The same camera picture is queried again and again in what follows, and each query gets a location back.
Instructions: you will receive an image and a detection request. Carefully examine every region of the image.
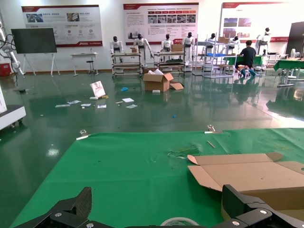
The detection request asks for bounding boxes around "green table mat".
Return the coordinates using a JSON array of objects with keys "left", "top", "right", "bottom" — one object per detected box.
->
[{"left": 9, "top": 128, "right": 304, "bottom": 228}]

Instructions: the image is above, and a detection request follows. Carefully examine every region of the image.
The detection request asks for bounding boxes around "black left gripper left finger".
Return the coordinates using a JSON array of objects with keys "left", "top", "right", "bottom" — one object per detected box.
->
[{"left": 13, "top": 186, "right": 106, "bottom": 228}]

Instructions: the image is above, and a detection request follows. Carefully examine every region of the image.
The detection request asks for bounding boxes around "red white wall poster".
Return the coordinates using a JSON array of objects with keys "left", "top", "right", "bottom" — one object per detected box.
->
[
  {"left": 220, "top": 1, "right": 304, "bottom": 43},
  {"left": 21, "top": 4, "right": 103, "bottom": 48},
  {"left": 123, "top": 2, "right": 200, "bottom": 46}
]

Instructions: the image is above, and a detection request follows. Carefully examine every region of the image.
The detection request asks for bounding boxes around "translucent white tape roll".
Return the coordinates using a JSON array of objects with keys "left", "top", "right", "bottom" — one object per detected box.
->
[{"left": 160, "top": 217, "right": 200, "bottom": 228}]

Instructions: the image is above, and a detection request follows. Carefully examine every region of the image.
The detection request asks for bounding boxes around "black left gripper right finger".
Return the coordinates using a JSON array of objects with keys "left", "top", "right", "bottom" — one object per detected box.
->
[{"left": 213, "top": 184, "right": 304, "bottom": 228}]

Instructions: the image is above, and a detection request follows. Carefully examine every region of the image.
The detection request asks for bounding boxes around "flat cardboard piece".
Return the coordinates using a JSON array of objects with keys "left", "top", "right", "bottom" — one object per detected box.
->
[{"left": 169, "top": 81, "right": 185, "bottom": 91}]

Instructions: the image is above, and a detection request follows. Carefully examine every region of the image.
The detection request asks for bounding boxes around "large black panel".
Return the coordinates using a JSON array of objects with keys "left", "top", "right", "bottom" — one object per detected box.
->
[{"left": 285, "top": 21, "right": 304, "bottom": 59}]

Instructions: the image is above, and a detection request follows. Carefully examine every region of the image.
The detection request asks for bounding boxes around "tall metal pipe rack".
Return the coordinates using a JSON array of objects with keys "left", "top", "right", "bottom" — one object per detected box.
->
[{"left": 191, "top": 39, "right": 235, "bottom": 79}]

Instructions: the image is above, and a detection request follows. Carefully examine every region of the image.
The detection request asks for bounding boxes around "black round stool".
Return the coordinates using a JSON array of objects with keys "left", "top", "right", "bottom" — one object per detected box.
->
[{"left": 86, "top": 60, "right": 99, "bottom": 76}]

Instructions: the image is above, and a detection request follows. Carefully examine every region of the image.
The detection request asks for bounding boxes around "white red paper bag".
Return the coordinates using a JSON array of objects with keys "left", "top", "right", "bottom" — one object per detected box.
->
[{"left": 89, "top": 80, "right": 106, "bottom": 98}]

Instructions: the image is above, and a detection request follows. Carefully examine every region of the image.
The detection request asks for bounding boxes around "white wheeled cart base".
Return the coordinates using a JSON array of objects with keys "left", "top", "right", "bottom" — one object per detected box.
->
[{"left": 0, "top": 85, "right": 27, "bottom": 131}]

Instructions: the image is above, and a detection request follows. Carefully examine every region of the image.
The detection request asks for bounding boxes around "silver metal binder clip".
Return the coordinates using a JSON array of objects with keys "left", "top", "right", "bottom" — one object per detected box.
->
[
  {"left": 76, "top": 129, "right": 92, "bottom": 141},
  {"left": 204, "top": 124, "right": 224, "bottom": 134}
]

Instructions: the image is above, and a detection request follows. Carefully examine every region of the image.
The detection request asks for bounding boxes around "black display on stand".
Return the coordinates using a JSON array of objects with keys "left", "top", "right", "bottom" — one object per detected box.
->
[{"left": 11, "top": 28, "right": 60, "bottom": 77}]

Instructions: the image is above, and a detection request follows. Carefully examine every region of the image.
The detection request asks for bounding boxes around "green covered table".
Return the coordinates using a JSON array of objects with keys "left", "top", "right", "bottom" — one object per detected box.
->
[{"left": 273, "top": 58, "right": 304, "bottom": 88}]

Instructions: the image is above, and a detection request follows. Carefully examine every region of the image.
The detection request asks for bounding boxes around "small white table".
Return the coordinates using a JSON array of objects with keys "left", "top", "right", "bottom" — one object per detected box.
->
[{"left": 70, "top": 52, "right": 99, "bottom": 77}]

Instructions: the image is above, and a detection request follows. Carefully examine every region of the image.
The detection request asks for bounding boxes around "white black humanoid robot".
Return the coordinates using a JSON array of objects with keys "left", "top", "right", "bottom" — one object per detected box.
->
[
  {"left": 229, "top": 35, "right": 240, "bottom": 57},
  {"left": 161, "top": 34, "right": 174, "bottom": 52},
  {"left": 133, "top": 34, "right": 154, "bottom": 67},
  {"left": 206, "top": 33, "right": 218, "bottom": 54},
  {"left": 110, "top": 36, "right": 124, "bottom": 64},
  {"left": 255, "top": 27, "right": 273, "bottom": 55},
  {"left": 182, "top": 32, "right": 196, "bottom": 67}
]

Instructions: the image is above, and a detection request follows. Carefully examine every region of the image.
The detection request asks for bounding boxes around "seated person in black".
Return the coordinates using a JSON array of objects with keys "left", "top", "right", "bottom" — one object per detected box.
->
[{"left": 234, "top": 40, "right": 257, "bottom": 73}]

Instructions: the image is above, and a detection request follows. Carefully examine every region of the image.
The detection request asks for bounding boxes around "large open cardboard carton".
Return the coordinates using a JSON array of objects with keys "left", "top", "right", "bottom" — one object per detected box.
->
[{"left": 142, "top": 67, "right": 174, "bottom": 93}]

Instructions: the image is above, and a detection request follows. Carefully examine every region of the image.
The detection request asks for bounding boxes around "red box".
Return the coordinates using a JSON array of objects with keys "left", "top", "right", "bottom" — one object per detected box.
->
[{"left": 0, "top": 63, "right": 12, "bottom": 77}]

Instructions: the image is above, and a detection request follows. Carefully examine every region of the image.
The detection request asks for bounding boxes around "open cardboard box with hole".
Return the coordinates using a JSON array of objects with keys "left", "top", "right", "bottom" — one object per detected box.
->
[{"left": 187, "top": 152, "right": 304, "bottom": 219}]

